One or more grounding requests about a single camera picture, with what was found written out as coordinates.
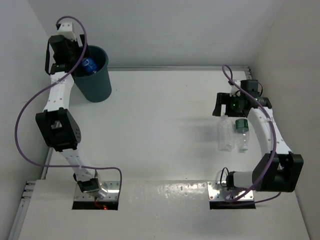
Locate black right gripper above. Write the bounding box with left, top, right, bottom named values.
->
left=213, top=92, right=245, bottom=118

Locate green label plastic bottle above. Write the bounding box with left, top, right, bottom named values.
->
left=235, top=118, right=250, bottom=152

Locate blue label plastic bottle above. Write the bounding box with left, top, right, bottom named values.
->
left=81, top=57, right=98, bottom=75

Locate clear unlabelled plastic bottle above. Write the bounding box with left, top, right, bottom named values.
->
left=217, top=115, right=235, bottom=152

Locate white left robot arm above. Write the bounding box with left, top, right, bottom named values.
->
left=35, top=34, right=101, bottom=197

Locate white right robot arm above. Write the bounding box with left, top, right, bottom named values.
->
left=35, top=63, right=304, bottom=193

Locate dark teal ribbed bin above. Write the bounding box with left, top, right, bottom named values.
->
left=73, top=45, right=112, bottom=103

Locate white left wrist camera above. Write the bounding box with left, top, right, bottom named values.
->
left=57, top=22, right=77, bottom=42

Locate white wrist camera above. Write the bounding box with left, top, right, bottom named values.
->
left=57, top=22, right=77, bottom=42
left=229, top=80, right=241, bottom=97

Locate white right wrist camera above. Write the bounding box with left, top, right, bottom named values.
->
left=229, top=80, right=241, bottom=97

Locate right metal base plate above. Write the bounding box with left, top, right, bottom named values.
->
left=207, top=180, right=245, bottom=202

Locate metal base plate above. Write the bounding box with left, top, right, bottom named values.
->
left=73, top=181, right=120, bottom=202
left=207, top=180, right=245, bottom=202

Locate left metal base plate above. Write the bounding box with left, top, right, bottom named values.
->
left=73, top=181, right=120, bottom=202

